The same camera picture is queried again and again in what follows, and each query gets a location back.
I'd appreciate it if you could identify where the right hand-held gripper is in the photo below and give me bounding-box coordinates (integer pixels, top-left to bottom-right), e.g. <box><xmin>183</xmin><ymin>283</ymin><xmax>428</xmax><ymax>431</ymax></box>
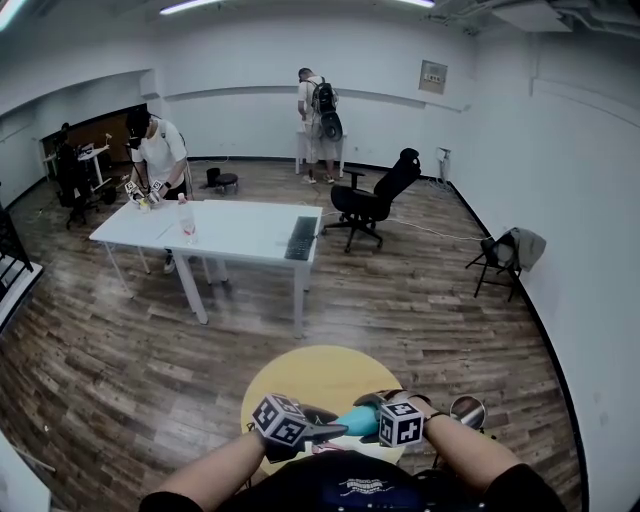
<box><xmin>352</xmin><ymin>389</ymin><xmax>433</xmax><ymax>449</ymax></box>

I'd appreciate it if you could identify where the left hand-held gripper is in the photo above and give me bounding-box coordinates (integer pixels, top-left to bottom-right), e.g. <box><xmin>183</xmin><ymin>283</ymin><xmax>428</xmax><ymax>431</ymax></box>
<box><xmin>251</xmin><ymin>393</ymin><xmax>350</xmax><ymax>464</ymax></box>

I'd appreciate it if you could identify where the light blue spray bottle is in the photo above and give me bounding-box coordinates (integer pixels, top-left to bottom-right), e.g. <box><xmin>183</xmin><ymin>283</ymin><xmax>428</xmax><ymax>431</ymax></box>
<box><xmin>343</xmin><ymin>405</ymin><xmax>382</xmax><ymax>438</ymax></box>

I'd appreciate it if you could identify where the person's left forearm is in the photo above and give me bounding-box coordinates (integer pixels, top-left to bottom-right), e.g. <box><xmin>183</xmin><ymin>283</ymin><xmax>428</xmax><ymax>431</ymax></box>
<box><xmin>152</xmin><ymin>430</ymin><xmax>267</xmax><ymax>512</ymax></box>

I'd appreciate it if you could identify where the person's right forearm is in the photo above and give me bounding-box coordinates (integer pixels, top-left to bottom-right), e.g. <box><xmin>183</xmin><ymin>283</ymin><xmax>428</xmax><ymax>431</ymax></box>
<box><xmin>422</xmin><ymin>410</ymin><xmax>527</xmax><ymax>484</ymax></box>

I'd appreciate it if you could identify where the clear plastic bottle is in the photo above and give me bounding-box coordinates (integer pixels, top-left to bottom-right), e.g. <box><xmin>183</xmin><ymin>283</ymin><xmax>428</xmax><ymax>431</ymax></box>
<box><xmin>177</xmin><ymin>201</ymin><xmax>199</xmax><ymax>247</ymax></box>

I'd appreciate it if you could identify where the round yellow table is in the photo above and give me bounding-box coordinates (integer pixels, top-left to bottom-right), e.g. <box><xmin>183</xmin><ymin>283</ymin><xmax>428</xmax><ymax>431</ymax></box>
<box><xmin>240</xmin><ymin>344</ymin><xmax>409</xmax><ymax>477</ymax></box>

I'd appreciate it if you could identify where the person's black shirt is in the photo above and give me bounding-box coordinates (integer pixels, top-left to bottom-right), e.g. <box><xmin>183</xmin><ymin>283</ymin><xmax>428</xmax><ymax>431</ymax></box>
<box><xmin>138</xmin><ymin>448</ymin><xmax>569</xmax><ymax>512</ymax></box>

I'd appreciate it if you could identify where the shiny round metal stool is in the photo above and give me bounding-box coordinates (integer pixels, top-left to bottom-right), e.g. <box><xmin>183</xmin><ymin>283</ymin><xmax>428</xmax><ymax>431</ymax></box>
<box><xmin>448</xmin><ymin>394</ymin><xmax>497</xmax><ymax>442</ymax></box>

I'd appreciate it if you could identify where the black keyboard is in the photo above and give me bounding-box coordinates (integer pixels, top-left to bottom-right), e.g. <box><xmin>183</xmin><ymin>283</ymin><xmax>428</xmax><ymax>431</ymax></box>
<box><xmin>283</xmin><ymin>215</ymin><xmax>320</xmax><ymax>262</ymax></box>

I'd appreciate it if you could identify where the black folding chair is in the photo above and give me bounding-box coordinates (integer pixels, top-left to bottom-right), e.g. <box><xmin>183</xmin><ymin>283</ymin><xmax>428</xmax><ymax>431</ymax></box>
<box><xmin>465</xmin><ymin>231</ymin><xmax>524</xmax><ymax>303</ymax></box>

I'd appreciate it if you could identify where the large white table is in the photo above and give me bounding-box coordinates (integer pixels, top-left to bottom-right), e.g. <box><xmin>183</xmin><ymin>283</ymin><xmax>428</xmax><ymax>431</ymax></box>
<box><xmin>162</xmin><ymin>199</ymin><xmax>324</xmax><ymax>340</ymax></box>

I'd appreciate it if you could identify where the black office chair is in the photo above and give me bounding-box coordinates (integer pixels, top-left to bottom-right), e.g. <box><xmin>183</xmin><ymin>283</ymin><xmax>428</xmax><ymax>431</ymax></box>
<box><xmin>320</xmin><ymin>147</ymin><xmax>423</xmax><ymax>254</ymax></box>

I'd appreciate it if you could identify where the grey jacket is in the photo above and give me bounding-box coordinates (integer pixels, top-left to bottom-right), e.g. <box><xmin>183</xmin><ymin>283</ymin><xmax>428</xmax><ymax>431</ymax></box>
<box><xmin>496</xmin><ymin>226</ymin><xmax>548</xmax><ymax>273</ymax></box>

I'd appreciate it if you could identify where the black round stool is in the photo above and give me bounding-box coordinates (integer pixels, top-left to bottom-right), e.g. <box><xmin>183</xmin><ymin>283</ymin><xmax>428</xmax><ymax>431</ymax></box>
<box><xmin>214</xmin><ymin>172</ymin><xmax>242</xmax><ymax>196</ymax></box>

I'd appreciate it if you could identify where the white narrow desk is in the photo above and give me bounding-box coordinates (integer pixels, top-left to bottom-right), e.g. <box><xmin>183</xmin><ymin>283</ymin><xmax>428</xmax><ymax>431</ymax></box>
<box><xmin>294</xmin><ymin>126</ymin><xmax>348</xmax><ymax>179</ymax></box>

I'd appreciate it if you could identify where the black backpack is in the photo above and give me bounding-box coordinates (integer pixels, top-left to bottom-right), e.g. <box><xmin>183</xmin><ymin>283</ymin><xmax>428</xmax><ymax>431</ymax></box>
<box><xmin>310</xmin><ymin>76</ymin><xmax>345</xmax><ymax>142</ymax></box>

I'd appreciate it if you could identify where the black swivel chair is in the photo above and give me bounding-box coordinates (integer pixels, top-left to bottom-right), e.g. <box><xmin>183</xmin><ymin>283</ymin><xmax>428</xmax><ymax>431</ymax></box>
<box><xmin>53</xmin><ymin>173</ymin><xmax>102</xmax><ymax>232</ymax></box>

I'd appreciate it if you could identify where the white standing desk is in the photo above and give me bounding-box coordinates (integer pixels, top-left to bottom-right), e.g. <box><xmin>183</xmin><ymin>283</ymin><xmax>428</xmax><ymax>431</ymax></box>
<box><xmin>41</xmin><ymin>142</ymin><xmax>115</xmax><ymax>194</ymax></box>

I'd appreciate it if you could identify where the black metal railing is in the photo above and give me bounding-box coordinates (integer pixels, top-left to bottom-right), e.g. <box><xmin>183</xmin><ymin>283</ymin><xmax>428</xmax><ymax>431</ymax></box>
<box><xmin>0</xmin><ymin>201</ymin><xmax>35</xmax><ymax>275</ymax></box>

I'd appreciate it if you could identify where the white wall socket box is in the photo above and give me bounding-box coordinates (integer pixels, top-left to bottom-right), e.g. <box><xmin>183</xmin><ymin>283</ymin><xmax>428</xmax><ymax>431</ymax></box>
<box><xmin>435</xmin><ymin>145</ymin><xmax>454</xmax><ymax>184</ymax></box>

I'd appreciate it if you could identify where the beige wall electrical panel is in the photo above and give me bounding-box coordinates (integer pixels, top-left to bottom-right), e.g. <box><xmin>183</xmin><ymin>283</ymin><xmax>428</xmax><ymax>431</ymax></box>
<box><xmin>418</xmin><ymin>59</ymin><xmax>449</xmax><ymax>95</ymax></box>

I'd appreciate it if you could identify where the ceiling duct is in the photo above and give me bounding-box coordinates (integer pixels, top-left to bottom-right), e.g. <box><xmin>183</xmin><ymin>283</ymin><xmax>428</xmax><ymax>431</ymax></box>
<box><xmin>423</xmin><ymin>0</ymin><xmax>640</xmax><ymax>37</ymax></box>

